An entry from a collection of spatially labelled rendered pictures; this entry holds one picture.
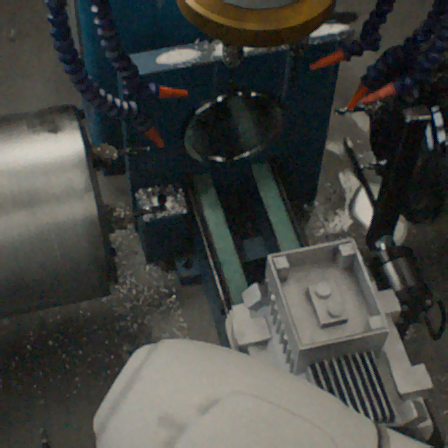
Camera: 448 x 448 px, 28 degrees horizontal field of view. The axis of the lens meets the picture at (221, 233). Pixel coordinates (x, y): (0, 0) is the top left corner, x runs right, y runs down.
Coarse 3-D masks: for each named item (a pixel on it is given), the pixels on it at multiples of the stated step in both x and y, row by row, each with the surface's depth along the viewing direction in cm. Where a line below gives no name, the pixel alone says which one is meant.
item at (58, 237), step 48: (0, 144) 106; (48, 144) 106; (0, 192) 104; (48, 192) 104; (96, 192) 106; (0, 240) 104; (48, 240) 105; (96, 240) 106; (0, 288) 106; (48, 288) 109; (96, 288) 111
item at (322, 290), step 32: (288, 256) 101; (320, 256) 103; (352, 256) 102; (288, 288) 102; (320, 288) 100; (352, 288) 102; (288, 320) 97; (320, 320) 98; (352, 320) 100; (384, 320) 96; (288, 352) 99; (320, 352) 96; (352, 352) 98
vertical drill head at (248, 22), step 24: (192, 0) 96; (216, 0) 96; (240, 0) 95; (264, 0) 94; (288, 0) 95; (312, 0) 96; (192, 24) 98; (216, 24) 95; (240, 24) 94; (264, 24) 94; (288, 24) 95; (312, 24) 96; (240, 48) 100; (288, 48) 103
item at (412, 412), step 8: (368, 272) 108; (248, 288) 105; (256, 288) 104; (248, 296) 105; (256, 296) 104; (264, 296) 104; (248, 304) 105; (256, 304) 105; (264, 304) 105; (408, 400) 97; (416, 400) 98; (400, 408) 97; (408, 408) 97; (416, 408) 97; (400, 416) 97; (408, 416) 97; (416, 416) 96; (424, 416) 97; (408, 424) 97; (416, 424) 98
